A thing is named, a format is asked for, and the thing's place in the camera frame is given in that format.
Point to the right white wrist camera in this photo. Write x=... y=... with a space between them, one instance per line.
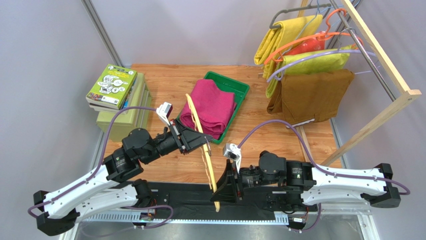
x=233 y=152

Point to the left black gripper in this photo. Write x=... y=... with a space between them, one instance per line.
x=189 y=138

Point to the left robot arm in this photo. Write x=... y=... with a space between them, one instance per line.
x=116 y=169

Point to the aluminium corner post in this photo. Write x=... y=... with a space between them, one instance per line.
x=99 y=26

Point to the green plastic tray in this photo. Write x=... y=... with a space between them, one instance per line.
x=228 y=84

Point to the lime green trousers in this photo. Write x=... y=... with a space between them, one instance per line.
x=326 y=63

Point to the yellow trousers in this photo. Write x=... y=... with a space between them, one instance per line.
x=285 y=32

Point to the cream yellow hanger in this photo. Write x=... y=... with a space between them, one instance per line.
x=206 y=156

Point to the brown trousers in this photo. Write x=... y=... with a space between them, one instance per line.
x=310 y=97

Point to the red orange trousers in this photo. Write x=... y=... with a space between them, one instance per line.
x=305 y=46

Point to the metal hanging rail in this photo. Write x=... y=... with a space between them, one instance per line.
x=368 y=36

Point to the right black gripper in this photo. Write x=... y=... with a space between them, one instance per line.
x=238 y=183

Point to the pink trousers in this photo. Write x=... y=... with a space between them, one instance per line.
x=214 y=107

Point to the lilac hanger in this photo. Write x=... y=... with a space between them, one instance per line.
x=312 y=56

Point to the wooden clothes rack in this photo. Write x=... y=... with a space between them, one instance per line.
x=407 y=95

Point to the orange hanger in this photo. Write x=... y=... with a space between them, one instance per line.
x=322 y=36

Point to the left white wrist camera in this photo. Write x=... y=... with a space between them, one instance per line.
x=164 y=111

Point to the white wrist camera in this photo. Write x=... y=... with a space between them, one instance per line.
x=233 y=152
x=164 y=111

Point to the grey hanger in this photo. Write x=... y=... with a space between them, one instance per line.
x=272 y=25

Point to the black base mat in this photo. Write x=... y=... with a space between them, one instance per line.
x=191 y=202

